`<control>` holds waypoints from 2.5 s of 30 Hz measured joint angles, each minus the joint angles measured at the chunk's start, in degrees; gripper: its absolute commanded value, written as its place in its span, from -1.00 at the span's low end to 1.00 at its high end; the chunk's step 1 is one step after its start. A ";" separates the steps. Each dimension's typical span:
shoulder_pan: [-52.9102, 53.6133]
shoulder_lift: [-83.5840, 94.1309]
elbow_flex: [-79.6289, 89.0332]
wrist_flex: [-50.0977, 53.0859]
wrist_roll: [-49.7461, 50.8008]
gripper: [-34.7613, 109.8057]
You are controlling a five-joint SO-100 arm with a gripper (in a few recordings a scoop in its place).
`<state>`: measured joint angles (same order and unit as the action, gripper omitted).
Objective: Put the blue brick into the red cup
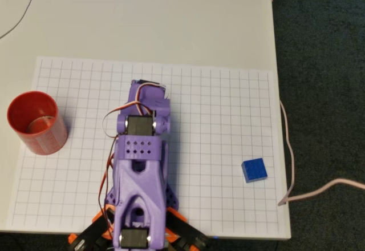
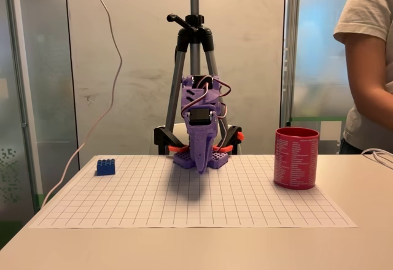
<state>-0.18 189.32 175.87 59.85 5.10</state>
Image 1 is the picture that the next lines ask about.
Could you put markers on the purple robot arm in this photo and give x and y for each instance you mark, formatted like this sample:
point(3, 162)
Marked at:
point(139, 177)

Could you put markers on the blue toy brick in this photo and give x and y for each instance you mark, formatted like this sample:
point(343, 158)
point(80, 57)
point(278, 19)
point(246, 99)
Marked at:
point(254, 169)

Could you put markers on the white grid paper sheet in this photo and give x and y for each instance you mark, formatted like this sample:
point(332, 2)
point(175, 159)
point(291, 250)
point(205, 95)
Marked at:
point(214, 105)

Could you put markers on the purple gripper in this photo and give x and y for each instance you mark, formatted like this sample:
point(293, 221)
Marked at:
point(136, 87)

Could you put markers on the black orange table clamp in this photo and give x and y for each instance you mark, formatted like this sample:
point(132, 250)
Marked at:
point(185, 234)
point(91, 234)

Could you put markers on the red cup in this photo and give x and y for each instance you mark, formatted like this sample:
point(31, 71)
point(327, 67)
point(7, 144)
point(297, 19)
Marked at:
point(47, 142)

